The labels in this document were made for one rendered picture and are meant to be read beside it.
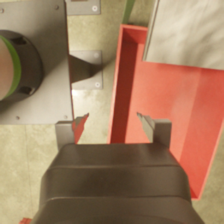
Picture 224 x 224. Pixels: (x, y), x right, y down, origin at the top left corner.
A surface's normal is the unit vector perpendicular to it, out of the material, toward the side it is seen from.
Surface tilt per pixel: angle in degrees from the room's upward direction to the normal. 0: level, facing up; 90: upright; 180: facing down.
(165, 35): 30
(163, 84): 0
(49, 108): 0
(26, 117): 0
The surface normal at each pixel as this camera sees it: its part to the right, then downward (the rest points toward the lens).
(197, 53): -0.04, 0.69
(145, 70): 0.00, 0.25
